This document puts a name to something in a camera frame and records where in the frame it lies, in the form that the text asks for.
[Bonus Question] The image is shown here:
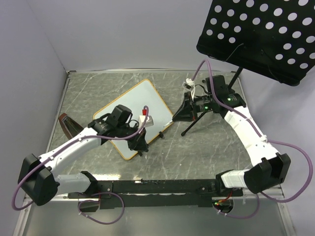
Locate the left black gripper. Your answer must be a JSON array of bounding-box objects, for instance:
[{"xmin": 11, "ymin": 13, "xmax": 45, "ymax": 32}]
[{"xmin": 117, "ymin": 122, "xmax": 149, "ymax": 152}]

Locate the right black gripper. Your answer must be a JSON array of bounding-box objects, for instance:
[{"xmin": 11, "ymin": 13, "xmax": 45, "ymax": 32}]
[{"xmin": 173, "ymin": 91, "xmax": 216, "ymax": 122}]

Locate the yellow framed whiteboard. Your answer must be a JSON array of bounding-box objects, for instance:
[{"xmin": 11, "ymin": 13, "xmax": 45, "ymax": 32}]
[{"xmin": 93, "ymin": 78, "xmax": 174, "ymax": 161}]

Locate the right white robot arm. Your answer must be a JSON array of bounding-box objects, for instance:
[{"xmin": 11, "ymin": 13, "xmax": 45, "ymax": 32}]
[{"xmin": 172, "ymin": 75, "xmax": 291, "ymax": 196}]

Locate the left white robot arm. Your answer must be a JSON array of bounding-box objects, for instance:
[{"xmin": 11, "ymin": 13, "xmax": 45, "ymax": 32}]
[{"xmin": 17, "ymin": 105, "xmax": 149, "ymax": 206}]

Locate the brown whiteboard eraser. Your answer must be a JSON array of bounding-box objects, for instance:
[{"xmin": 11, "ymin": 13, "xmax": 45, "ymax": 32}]
[{"xmin": 58, "ymin": 113, "xmax": 84, "ymax": 140}]

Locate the black base crossbar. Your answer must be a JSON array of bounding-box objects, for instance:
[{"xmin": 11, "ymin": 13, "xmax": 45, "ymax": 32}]
[{"xmin": 68, "ymin": 179, "xmax": 243, "ymax": 209}]

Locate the black perforated music stand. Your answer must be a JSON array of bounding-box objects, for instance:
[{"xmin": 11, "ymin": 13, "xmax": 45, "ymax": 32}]
[{"xmin": 181, "ymin": 0, "xmax": 315, "ymax": 137}]

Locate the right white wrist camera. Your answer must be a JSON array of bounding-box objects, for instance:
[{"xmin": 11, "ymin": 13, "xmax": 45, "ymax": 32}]
[{"xmin": 183, "ymin": 78, "xmax": 196, "ymax": 99}]

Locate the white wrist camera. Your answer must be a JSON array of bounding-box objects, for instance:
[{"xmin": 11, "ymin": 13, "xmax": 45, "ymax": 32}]
[
  {"xmin": 138, "ymin": 106, "xmax": 154, "ymax": 127},
  {"xmin": 183, "ymin": 78, "xmax": 196, "ymax": 99}
]

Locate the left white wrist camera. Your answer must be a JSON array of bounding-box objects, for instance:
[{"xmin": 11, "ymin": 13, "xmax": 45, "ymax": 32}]
[{"xmin": 138, "ymin": 106, "xmax": 154, "ymax": 127}]

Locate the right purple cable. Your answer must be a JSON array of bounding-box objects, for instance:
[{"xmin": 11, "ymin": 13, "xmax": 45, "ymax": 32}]
[{"xmin": 191, "ymin": 59, "xmax": 315, "ymax": 219}]

